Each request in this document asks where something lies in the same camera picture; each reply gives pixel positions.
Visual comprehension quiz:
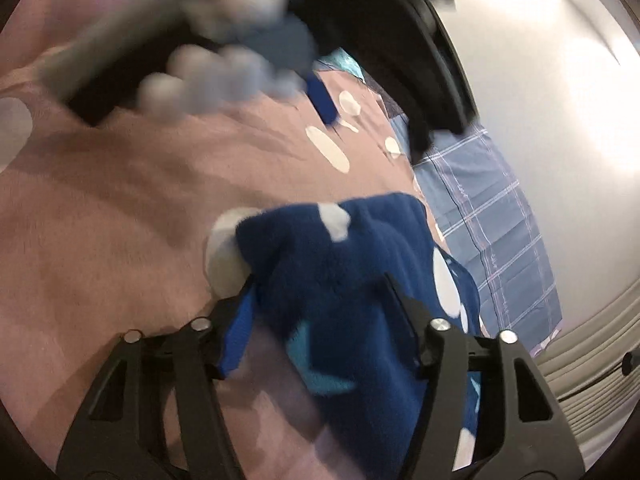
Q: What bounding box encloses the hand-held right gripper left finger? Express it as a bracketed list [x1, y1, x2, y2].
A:
[56, 276, 257, 480]

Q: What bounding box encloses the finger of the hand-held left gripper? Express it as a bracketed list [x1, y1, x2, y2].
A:
[65, 15, 342, 129]
[345, 0, 482, 162]

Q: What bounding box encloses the pink polka dot blanket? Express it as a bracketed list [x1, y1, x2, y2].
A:
[0, 0, 451, 480]

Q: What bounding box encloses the blue plaid bed sheet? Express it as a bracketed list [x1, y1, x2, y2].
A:
[387, 110, 565, 358]

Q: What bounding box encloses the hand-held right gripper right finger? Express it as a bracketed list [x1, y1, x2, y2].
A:
[384, 273, 584, 480]

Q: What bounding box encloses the grey ribbed headboard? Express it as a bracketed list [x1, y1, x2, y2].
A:
[532, 290, 640, 466]

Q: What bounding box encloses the blue fleece star-print garment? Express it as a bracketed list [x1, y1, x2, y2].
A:
[235, 192, 483, 480]

